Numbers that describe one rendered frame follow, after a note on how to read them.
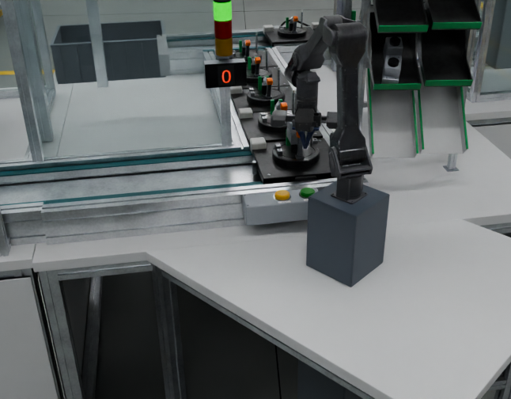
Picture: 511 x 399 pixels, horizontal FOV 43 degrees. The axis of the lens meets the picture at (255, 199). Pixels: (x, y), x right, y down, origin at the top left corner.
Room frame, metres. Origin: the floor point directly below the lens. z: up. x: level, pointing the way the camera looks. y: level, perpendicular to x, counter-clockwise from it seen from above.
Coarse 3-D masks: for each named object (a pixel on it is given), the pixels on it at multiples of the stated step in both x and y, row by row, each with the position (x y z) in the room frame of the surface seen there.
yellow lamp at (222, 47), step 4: (216, 40) 1.82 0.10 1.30; (220, 40) 1.81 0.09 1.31; (224, 40) 1.81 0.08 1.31; (228, 40) 1.81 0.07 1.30; (232, 40) 1.82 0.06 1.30; (216, 44) 1.82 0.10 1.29; (220, 44) 1.81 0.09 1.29; (224, 44) 1.81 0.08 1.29; (228, 44) 1.81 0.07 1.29; (232, 44) 1.82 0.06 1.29; (216, 48) 1.82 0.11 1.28; (220, 48) 1.81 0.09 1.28; (224, 48) 1.81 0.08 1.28; (228, 48) 1.81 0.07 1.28; (232, 48) 1.82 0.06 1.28; (216, 52) 1.82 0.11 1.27; (220, 52) 1.81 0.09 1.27; (224, 52) 1.80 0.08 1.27; (228, 52) 1.81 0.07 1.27; (232, 52) 1.82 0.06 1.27
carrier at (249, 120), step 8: (272, 104) 2.03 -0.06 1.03; (240, 112) 2.05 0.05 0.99; (248, 112) 2.06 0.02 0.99; (256, 112) 2.10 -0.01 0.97; (264, 112) 2.01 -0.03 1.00; (288, 112) 2.05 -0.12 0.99; (240, 120) 2.03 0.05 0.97; (248, 120) 2.03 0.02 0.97; (256, 120) 2.03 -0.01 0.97; (264, 120) 1.96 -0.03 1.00; (248, 128) 1.96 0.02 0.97; (256, 128) 1.96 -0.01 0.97; (264, 128) 1.95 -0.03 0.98; (272, 128) 1.93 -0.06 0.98; (280, 128) 1.93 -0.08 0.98; (248, 136) 1.90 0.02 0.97; (256, 136) 1.90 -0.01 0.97; (264, 136) 1.90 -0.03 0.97; (272, 136) 1.89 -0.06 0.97; (280, 136) 1.89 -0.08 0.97; (320, 136) 1.89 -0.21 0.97; (248, 144) 1.86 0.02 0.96
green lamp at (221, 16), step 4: (216, 4) 1.81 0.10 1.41; (220, 4) 1.81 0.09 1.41; (224, 4) 1.81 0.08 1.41; (228, 4) 1.81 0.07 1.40; (216, 8) 1.81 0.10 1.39; (220, 8) 1.81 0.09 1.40; (224, 8) 1.81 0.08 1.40; (228, 8) 1.81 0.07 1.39; (216, 12) 1.81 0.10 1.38; (220, 12) 1.81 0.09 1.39; (224, 12) 1.81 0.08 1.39; (228, 12) 1.81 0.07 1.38; (216, 16) 1.81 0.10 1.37; (220, 16) 1.81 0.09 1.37; (224, 16) 1.81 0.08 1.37; (228, 16) 1.81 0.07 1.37; (216, 20) 1.81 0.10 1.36; (220, 20) 1.81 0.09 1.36; (224, 20) 1.81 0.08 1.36; (228, 20) 1.81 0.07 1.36
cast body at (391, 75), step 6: (390, 60) 1.71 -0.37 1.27; (396, 60) 1.71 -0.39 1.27; (384, 66) 1.71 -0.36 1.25; (390, 66) 1.70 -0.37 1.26; (396, 66) 1.70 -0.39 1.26; (384, 72) 1.71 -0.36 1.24; (390, 72) 1.71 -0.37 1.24; (396, 72) 1.70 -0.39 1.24; (384, 78) 1.71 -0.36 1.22; (390, 78) 1.70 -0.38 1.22; (396, 78) 1.70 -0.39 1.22
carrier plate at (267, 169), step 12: (312, 144) 1.83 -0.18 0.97; (324, 144) 1.83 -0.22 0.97; (252, 156) 1.79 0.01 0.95; (264, 156) 1.75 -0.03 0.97; (324, 156) 1.74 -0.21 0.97; (264, 168) 1.67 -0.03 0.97; (276, 168) 1.67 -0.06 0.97; (288, 168) 1.67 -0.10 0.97; (300, 168) 1.67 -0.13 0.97; (312, 168) 1.67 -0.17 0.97; (324, 168) 1.67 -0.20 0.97; (264, 180) 1.61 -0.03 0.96; (276, 180) 1.61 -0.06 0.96; (288, 180) 1.62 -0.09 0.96
